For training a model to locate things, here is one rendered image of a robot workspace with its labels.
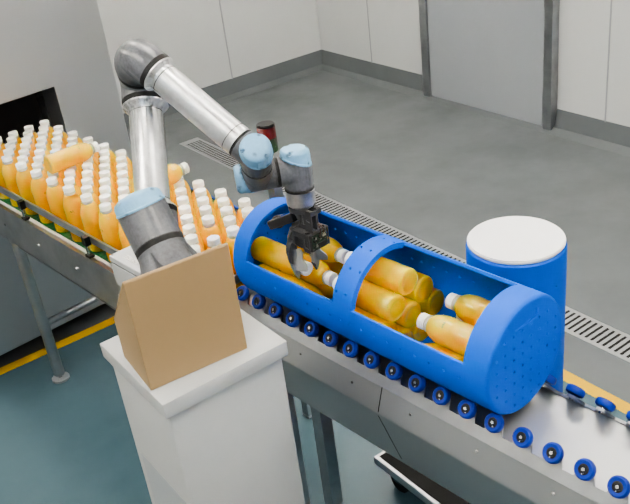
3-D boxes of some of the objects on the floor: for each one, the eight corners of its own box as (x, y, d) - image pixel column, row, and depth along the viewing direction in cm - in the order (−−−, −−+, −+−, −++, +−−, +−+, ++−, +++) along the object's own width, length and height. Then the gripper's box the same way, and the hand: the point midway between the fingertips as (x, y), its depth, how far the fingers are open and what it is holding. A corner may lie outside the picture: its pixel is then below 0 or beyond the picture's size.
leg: (334, 518, 297) (313, 374, 266) (323, 510, 300) (301, 367, 270) (346, 508, 300) (327, 365, 270) (335, 500, 304) (314, 358, 274)
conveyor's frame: (247, 545, 290) (200, 327, 247) (31, 364, 402) (-28, 192, 359) (347, 468, 317) (320, 260, 274) (118, 319, 428) (73, 154, 385)
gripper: (296, 218, 209) (307, 291, 219) (333, 199, 216) (341, 271, 226) (274, 209, 215) (285, 281, 225) (310, 191, 222) (319, 262, 232)
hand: (305, 269), depth 227 cm, fingers open, 5 cm apart
